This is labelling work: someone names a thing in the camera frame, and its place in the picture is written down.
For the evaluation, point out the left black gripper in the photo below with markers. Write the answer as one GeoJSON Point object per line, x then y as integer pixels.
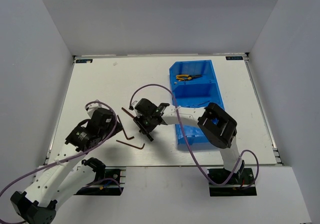
{"type": "Point", "coordinates": [119, 128]}

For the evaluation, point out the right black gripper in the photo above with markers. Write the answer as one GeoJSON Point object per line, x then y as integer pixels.
{"type": "Point", "coordinates": [145, 130]}

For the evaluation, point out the green black small screwdriver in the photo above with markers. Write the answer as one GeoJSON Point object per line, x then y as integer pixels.
{"type": "Point", "coordinates": [149, 137]}

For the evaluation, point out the brown hex key long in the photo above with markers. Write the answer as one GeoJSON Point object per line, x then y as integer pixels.
{"type": "Point", "coordinates": [130, 145]}

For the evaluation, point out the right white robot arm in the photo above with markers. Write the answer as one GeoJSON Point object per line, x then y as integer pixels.
{"type": "Point", "coordinates": [232, 160]}

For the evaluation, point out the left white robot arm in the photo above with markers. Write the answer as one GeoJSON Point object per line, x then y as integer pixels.
{"type": "Point", "coordinates": [39, 202]}

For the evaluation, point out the brown hex key under pliers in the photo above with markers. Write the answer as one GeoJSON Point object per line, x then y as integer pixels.
{"type": "Point", "coordinates": [128, 113]}

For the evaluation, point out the brown hex key short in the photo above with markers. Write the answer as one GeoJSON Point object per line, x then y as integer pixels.
{"type": "Point", "coordinates": [123, 129]}

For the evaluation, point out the blue plastic bin near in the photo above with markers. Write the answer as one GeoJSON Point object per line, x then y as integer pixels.
{"type": "Point", "coordinates": [187, 136]}

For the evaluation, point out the blue plastic bin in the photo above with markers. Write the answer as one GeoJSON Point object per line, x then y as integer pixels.
{"type": "Point", "coordinates": [198, 90]}
{"type": "Point", "coordinates": [187, 136]}

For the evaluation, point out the blue plastic bin far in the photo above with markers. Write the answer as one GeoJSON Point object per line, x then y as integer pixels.
{"type": "Point", "coordinates": [198, 90]}

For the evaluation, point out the left corner label sticker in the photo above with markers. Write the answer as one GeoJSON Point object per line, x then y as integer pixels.
{"type": "Point", "coordinates": [84, 61]}

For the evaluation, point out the corner label sticker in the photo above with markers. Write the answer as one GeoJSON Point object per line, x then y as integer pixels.
{"type": "Point", "coordinates": [84, 61]}
{"type": "Point", "coordinates": [234, 58]}

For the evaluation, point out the right corner label sticker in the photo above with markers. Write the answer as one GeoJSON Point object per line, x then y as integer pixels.
{"type": "Point", "coordinates": [234, 58]}

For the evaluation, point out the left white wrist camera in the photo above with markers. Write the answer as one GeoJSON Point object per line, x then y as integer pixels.
{"type": "Point", "coordinates": [91, 107]}

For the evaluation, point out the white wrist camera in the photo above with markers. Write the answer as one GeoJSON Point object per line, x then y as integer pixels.
{"type": "Point", "coordinates": [132, 107]}
{"type": "Point", "coordinates": [91, 107]}

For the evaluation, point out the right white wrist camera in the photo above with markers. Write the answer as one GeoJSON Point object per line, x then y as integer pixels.
{"type": "Point", "coordinates": [132, 107]}

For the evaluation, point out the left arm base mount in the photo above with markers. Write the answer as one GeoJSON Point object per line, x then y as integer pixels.
{"type": "Point", "coordinates": [109, 181]}

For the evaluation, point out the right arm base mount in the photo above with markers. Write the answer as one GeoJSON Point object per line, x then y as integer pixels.
{"type": "Point", "coordinates": [236, 186]}

